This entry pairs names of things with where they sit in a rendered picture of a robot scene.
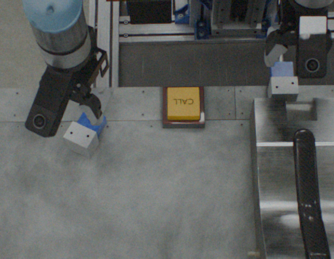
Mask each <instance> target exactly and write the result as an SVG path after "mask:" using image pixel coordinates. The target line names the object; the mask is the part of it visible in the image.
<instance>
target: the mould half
mask: <svg viewBox="0 0 334 259"><path fill-rule="evenodd" d="M313 100H314V101H315V104H316V110H317V120H294V121H287V109H286V102H285V101H287V98H255V99H254V102H253V106H252V109H251V112H250V117H249V129H250V149H251V168H252V169H253V189H254V209H255V228H256V248H257V249H259V250H260V257H259V258H258V259H306V257H305V250H304V243H303V238H302V232H301V227H300V223H299V216H298V207H297V194H296V179H295V163H294V149H293V138H294V134H295V132H296V131H297V130H299V129H308V130H309V131H311V132H312V134H313V137H314V138H315V148H316V155H317V156H316V162H317V168H318V182H319V194H320V201H321V210H322V216H323V221H324V227H325V231H326V236H327V239H328V245H329V250H330V255H331V259H334V98H313Z"/></svg>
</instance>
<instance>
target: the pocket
mask: <svg viewBox="0 0 334 259"><path fill-rule="evenodd" d="M285 102H286V109H287V121H294V120H317V110H316V104H315V101H314V100H313V99H312V101H285Z"/></svg>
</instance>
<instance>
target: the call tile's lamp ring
mask: <svg viewBox="0 0 334 259"><path fill-rule="evenodd" d="M167 88H179V87H163V125H177V124H205V103H204V87H198V88H199V90H200V110H201V120H166V90H167Z"/></svg>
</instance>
